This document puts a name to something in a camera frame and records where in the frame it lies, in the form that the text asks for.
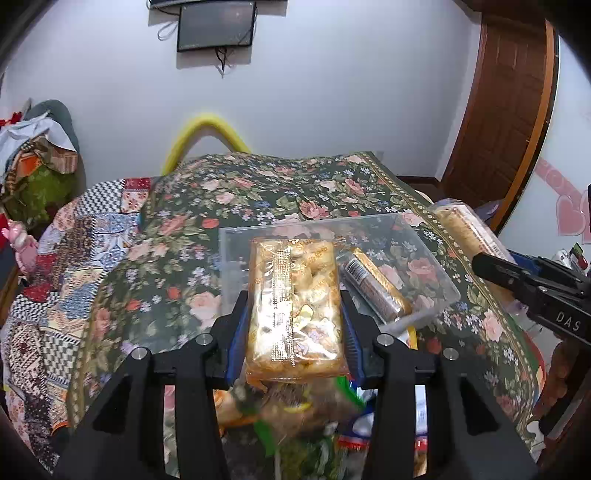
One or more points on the pile of mixed snack packets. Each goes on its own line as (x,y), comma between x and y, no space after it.
(295,415)

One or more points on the grey chair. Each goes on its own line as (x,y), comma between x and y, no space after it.
(64,115)

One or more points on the white sliding wardrobe door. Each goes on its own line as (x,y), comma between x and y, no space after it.
(563,138)

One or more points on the brown biscuit roll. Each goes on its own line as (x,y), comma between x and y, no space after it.
(374,286)

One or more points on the patchwork printed blanket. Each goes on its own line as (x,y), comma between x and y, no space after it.
(69,277)

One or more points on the white plastic bag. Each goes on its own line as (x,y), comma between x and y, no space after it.
(488,210)

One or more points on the pink rabbit toy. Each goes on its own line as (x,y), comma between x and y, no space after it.
(25,249)

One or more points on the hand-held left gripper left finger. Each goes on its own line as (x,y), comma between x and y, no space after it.
(238,333)

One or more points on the brown wooden door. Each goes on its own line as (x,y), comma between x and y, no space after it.
(498,115)

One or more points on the red artificial flowers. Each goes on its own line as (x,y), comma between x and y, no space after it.
(11,120)

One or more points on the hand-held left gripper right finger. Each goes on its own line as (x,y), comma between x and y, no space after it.
(353,342)

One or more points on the small wall monitor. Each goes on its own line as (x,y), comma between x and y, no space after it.
(217,25)

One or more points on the yellow foam tube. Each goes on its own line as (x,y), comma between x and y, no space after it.
(207,121)

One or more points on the pink heart stickers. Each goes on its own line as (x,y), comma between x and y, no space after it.
(570,212)

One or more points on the dark floral blanket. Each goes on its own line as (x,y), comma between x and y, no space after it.
(184,221)

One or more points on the clear packet of golden pastries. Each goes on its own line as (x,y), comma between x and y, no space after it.
(295,314)

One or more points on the pile of clothes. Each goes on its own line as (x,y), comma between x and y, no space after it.
(37,152)

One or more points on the long clear packet of biscuits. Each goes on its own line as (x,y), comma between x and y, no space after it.
(466,230)

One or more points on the clear plastic container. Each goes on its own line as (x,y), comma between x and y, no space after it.
(415,258)

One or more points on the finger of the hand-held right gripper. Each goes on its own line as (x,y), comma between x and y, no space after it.
(535,264)
(503,277)

